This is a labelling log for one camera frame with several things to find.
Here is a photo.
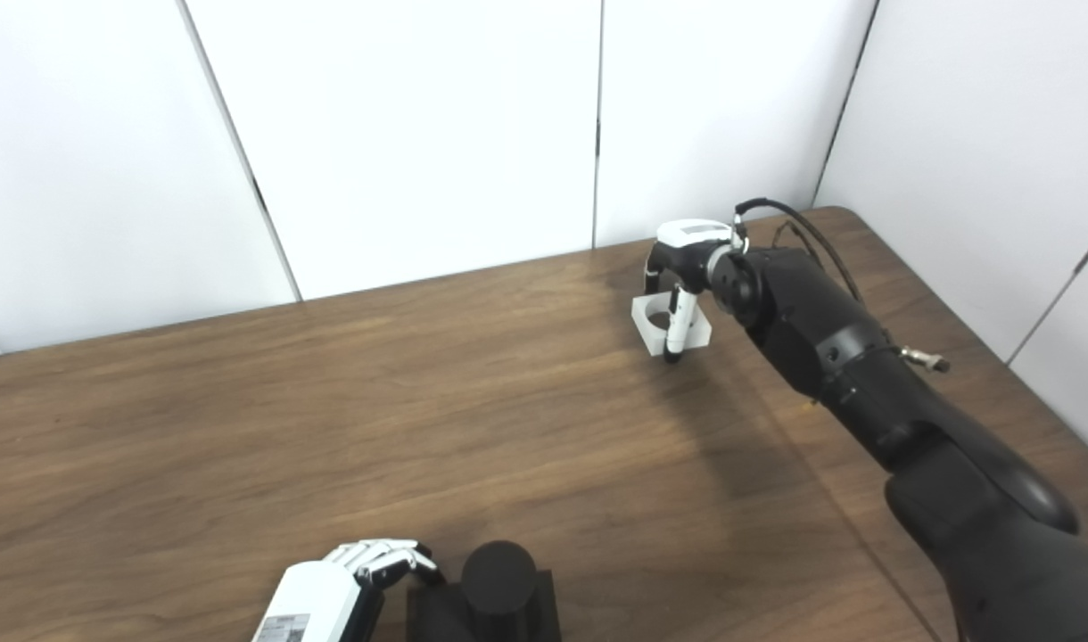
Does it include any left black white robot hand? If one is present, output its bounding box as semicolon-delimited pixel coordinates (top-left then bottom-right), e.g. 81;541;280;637
251;538;447;642

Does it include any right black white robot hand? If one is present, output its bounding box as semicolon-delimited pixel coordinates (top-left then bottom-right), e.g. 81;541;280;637
644;218;746;365

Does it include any white square piece with hole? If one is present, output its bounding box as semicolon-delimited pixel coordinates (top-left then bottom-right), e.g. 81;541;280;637
631;292;713;358

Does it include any black peg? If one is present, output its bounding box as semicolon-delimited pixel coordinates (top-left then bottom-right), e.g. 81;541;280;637
406;539;563;642

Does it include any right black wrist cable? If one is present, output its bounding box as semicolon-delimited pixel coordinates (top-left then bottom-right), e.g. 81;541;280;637
734;197;868;306

